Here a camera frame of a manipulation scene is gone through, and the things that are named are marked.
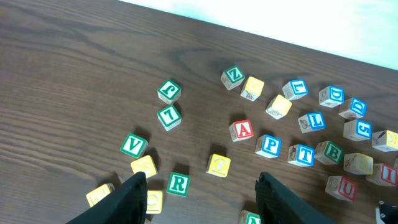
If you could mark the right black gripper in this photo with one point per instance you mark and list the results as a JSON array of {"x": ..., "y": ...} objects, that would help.
[{"x": 386, "y": 214}]

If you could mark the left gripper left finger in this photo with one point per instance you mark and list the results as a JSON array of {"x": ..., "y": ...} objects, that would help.
[{"x": 126, "y": 205}]

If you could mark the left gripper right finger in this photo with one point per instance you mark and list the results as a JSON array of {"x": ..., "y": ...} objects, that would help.
[{"x": 278, "y": 204}]

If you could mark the green N block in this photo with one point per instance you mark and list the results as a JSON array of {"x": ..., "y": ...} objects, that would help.
[{"x": 247, "y": 217}]

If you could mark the green R block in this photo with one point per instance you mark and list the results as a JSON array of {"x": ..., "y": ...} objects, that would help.
[{"x": 178, "y": 184}]

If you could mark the blue P block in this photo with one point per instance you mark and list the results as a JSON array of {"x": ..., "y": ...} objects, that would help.
[{"x": 268, "y": 146}]

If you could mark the red I block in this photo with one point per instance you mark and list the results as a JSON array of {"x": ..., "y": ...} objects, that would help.
[{"x": 383, "y": 175}]

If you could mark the yellow block below R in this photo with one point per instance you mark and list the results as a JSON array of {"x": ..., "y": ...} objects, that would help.
[{"x": 154, "y": 201}]

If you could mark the yellow C block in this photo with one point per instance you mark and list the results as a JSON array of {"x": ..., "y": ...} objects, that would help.
[{"x": 99, "y": 193}]

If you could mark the yellow block beside V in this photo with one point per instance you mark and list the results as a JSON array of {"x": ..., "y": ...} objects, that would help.
[{"x": 145, "y": 165}]

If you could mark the red U block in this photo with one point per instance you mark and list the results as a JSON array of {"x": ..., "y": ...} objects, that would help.
[{"x": 341, "y": 188}]

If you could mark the blue T block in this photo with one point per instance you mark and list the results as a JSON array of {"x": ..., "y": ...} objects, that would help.
[{"x": 301, "y": 155}]

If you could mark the green V block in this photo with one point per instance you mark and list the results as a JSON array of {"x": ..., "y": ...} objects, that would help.
[{"x": 134, "y": 145}]

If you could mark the yellow O block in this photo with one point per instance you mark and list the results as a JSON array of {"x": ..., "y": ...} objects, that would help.
[{"x": 218, "y": 165}]

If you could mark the green B block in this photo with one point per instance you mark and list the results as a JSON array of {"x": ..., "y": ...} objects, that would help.
[{"x": 328, "y": 153}]

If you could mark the yellow block right top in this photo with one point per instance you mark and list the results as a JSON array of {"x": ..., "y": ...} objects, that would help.
[{"x": 385, "y": 141}]

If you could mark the red A block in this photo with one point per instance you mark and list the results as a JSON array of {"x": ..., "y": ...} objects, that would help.
[{"x": 241, "y": 130}]

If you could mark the blue 5 block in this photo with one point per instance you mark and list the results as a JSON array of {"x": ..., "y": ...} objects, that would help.
[{"x": 357, "y": 130}]

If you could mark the blue L block middle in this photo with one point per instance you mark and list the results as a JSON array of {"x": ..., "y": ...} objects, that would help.
[{"x": 311, "y": 122}]

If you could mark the blue l block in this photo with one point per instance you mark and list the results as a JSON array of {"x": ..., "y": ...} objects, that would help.
[
  {"x": 311, "y": 122},
  {"x": 295, "y": 89}
]

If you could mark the green 7 block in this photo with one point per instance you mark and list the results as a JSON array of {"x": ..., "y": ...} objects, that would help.
[{"x": 169, "y": 117}]

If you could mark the yellow block second row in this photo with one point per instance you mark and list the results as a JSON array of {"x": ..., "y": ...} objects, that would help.
[{"x": 278, "y": 107}]

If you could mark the blue tilted D block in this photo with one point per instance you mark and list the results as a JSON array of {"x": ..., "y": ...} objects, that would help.
[{"x": 353, "y": 108}]

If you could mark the blue L block top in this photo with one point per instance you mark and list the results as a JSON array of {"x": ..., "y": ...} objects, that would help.
[{"x": 295, "y": 89}]

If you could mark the green J block left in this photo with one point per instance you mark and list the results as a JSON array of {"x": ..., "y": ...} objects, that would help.
[{"x": 169, "y": 92}]

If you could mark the green Z block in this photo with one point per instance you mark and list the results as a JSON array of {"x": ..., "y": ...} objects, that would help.
[{"x": 232, "y": 77}]

